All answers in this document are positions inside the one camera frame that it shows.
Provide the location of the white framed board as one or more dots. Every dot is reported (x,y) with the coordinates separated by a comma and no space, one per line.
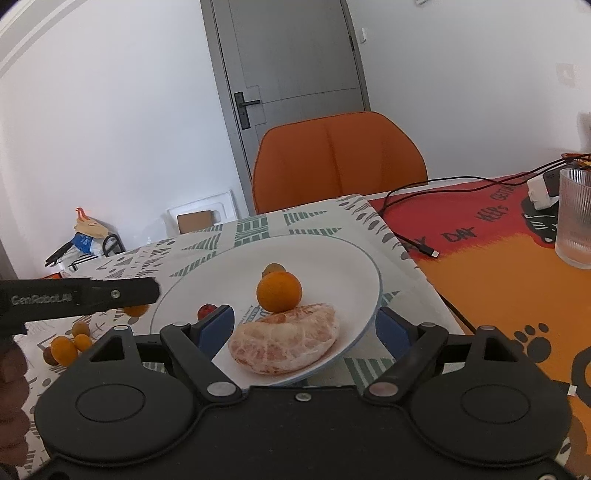
(203,201)

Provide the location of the patterned tablecloth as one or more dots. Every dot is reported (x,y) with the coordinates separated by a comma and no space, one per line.
(314,217)

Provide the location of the tiny orange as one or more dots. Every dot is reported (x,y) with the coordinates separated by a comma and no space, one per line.
(83,342)

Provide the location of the grey door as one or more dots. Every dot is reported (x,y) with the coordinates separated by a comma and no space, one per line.
(286,55)

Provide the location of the blue and white bag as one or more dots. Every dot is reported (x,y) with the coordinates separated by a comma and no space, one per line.
(84,242)

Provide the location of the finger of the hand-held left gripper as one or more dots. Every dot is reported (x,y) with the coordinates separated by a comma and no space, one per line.
(120,291)

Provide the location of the yellow bag with orange top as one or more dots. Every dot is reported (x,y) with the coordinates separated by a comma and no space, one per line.
(88,226)

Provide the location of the small dark brown fruit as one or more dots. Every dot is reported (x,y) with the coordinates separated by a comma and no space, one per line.
(49,356)

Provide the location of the large orange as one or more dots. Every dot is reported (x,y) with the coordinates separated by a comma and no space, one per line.
(279,290)

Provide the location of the black metal rack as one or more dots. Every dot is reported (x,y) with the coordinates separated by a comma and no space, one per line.
(111,243)

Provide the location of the person's left hand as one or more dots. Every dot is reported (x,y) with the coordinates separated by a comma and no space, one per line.
(11,397)

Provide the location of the yellow-brown round fruit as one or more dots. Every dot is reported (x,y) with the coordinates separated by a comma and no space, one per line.
(81,328)

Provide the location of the ribbed glass cup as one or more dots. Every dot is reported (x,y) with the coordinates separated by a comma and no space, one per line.
(575,217)

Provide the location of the small orange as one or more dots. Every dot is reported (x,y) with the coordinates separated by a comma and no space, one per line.
(63,349)

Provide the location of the brown cardboard box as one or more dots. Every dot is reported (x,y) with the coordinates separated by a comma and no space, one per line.
(196,222)

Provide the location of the white plate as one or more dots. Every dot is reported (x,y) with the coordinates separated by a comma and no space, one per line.
(332,277)

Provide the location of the peeled pomelo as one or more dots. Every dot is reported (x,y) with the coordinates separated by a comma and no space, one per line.
(284,344)

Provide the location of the orange printed table mat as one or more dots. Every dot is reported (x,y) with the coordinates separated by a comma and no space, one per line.
(485,286)

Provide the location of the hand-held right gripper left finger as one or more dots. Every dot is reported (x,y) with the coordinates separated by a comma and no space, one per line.
(217,325)

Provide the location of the orange chair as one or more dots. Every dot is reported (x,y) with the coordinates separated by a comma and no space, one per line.
(332,157)

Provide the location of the small red fruit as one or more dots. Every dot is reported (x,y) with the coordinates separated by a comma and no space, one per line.
(206,311)

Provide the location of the white wall socket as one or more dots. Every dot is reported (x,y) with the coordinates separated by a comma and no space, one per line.
(565,74)

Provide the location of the small brownish fruit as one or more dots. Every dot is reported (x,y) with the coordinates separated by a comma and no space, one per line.
(272,268)

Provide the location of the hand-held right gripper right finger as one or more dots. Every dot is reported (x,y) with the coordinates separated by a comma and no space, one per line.
(392,330)

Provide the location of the medium orange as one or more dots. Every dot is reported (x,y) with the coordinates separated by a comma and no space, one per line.
(137,310)

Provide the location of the small white wall switch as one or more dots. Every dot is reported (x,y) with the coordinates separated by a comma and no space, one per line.
(363,34)

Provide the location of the white charger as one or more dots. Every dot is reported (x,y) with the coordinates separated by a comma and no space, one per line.
(540,189)

